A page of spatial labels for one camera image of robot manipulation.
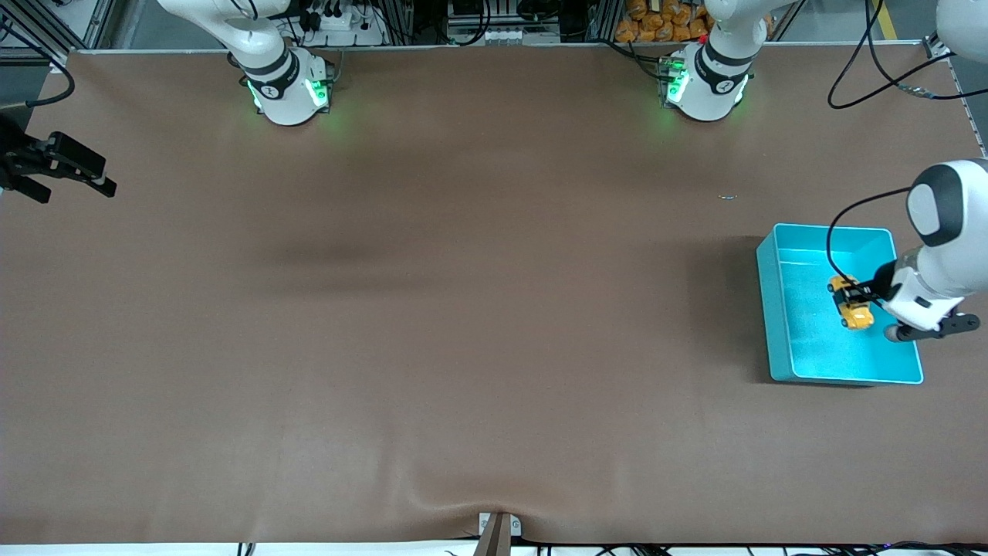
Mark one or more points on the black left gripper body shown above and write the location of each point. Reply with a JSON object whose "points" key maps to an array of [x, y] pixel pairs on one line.
{"points": [[881, 283]]}

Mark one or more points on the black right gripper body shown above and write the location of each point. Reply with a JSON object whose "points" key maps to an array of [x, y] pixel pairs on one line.
{"points": [[17, 158]]}

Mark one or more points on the yellow beetle toy car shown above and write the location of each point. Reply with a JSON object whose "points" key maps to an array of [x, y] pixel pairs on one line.
{"points": [[857, 315]]}

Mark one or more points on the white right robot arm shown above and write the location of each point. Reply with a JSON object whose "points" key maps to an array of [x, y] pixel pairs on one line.
{"points": [[285, 85]]}

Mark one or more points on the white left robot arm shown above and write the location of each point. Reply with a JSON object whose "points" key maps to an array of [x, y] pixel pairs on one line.
{"points": [[949, 262]]}

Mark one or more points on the teal plastic storage bin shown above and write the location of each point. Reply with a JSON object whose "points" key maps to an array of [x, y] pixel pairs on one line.
{"points": [[810, 347]]}

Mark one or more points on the white power strip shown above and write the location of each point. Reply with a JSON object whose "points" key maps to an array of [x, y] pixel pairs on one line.
{"points": [[340, 23]]}

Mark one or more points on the bag of orange items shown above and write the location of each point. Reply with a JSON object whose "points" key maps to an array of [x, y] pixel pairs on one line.
{"points": [[656, 23]]}

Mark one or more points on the brown table mat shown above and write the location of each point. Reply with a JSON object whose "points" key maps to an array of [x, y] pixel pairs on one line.
{"points": [[494, 347]]}

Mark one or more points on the white terminal block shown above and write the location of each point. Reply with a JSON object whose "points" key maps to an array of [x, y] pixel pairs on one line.
{"points": [[502, 35]]}

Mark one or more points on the brown slanted bar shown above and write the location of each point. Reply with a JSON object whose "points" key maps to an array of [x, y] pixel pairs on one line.
{"points": [[494, 540]]}

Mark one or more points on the grey metal bracket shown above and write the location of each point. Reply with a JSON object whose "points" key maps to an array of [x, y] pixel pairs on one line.
{"points": [[515, 527]]}

